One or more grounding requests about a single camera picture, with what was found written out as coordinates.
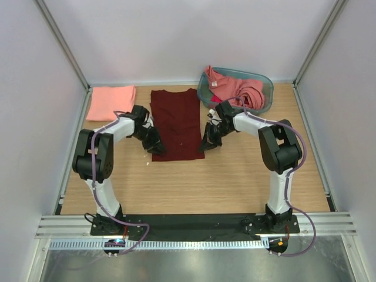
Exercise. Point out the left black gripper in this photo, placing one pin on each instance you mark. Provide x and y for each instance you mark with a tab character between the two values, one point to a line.
155	138

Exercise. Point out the bright red t shirt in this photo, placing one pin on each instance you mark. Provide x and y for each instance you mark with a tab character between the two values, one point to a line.
215	99

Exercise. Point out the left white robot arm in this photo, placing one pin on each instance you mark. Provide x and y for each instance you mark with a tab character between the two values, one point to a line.
93	161

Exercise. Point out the folded salmon pink t shirt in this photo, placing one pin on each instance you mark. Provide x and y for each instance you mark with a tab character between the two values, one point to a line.
105	100

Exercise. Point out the left aluminium corner post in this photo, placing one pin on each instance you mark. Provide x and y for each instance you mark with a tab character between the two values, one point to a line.
58	35

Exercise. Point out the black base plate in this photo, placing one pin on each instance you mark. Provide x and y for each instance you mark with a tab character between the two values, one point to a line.
191	227

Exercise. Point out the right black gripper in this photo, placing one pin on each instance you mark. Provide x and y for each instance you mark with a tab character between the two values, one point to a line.
209	141

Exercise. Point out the right aluminium corner post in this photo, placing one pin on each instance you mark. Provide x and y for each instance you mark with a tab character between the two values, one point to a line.
325	30

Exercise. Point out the aluminium corner post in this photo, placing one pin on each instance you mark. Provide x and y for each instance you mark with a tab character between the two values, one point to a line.
58	35
325	30

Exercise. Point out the white slotted cable duct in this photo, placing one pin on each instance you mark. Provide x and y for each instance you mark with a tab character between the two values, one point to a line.
118	244

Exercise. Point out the crumpled pink t shirt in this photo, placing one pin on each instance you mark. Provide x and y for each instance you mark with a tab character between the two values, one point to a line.
225	87

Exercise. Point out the teal plastic basket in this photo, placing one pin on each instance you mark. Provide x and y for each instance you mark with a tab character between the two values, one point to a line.
204	93

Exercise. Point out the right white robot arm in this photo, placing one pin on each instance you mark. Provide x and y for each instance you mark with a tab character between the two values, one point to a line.
280	152

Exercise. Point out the aluminium front rail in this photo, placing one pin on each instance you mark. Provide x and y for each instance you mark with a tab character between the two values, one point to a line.
74	226

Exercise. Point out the dark red t shirt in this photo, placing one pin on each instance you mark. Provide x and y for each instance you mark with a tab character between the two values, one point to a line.
176	116

